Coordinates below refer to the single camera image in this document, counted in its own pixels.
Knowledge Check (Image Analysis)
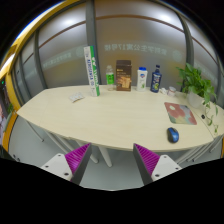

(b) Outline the dark blue pump bottle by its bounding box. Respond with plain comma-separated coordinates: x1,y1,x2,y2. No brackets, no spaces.
149,64,163,94

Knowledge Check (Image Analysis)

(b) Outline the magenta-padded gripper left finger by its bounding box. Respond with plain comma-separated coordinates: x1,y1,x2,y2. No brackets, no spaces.
40,142,93,186

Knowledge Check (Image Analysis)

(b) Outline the tall green and white tube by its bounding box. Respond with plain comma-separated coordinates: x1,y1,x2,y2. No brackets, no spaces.
83,45,101,98

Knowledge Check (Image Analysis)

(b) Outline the green potted plant, white pot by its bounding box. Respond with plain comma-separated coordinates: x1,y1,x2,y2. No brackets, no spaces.
175,62,221,136

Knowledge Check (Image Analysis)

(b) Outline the white bottle with blue cap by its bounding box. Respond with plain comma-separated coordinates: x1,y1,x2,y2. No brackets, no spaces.
136,66,149,93

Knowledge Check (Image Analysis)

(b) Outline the brown cardboard box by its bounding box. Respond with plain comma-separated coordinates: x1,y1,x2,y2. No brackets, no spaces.
115,59,133,93

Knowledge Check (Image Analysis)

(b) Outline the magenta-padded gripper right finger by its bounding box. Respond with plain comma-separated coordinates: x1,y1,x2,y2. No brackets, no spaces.
132,143,183,186

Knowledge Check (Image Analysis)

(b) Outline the blue and black computer mouse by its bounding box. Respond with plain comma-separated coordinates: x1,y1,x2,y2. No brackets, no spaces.
166,126,180,144

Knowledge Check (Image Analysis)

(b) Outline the floral pastel mouse pad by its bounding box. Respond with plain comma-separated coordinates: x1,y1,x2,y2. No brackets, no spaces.
163,101,198,126

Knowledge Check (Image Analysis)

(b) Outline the small clear green-label bottle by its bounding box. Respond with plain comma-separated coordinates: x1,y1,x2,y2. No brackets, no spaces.
105,64,115,92

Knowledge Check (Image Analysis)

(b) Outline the small white jar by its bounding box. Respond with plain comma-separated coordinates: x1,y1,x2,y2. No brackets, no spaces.
167,85,177,98

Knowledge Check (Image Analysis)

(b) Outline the white blister pack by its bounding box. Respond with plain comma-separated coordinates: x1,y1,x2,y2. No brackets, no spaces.
68,91,86,104

